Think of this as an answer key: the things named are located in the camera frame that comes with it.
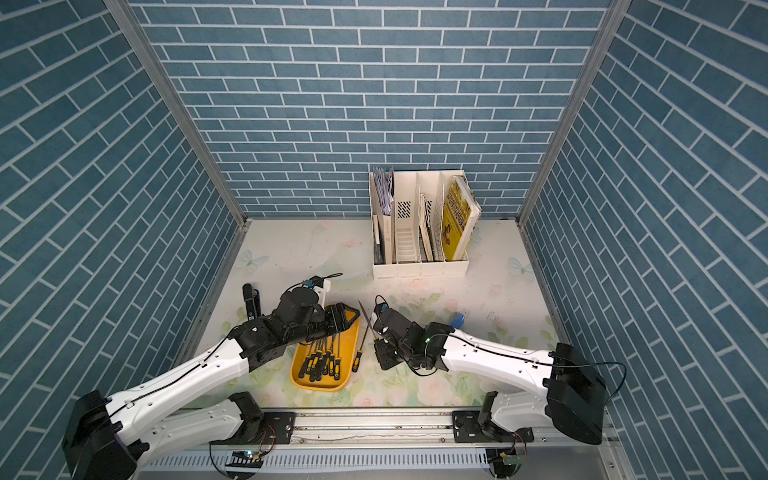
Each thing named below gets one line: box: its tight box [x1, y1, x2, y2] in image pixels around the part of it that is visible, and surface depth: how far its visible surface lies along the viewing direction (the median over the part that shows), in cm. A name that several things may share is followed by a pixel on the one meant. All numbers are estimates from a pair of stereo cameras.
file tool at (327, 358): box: [323, 336, 333, 375], surface depth 84 cm
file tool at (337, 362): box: [334, 333, 342, 381], surface depth 84 cm
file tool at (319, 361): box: [316, 338, 323, 382], surface depth 84 cm
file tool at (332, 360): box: [329, 335, 337, 376], surface depth 84 cm
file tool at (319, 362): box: [316, 339, 323, 381], surface depth 84 cm
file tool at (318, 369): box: [315, 339, 323, 381], surface depth 84 cm
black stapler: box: [242, 283, 261, 321], surface depth 95 cm
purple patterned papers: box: [373, 167, 395, 215], surface depth 89 cm
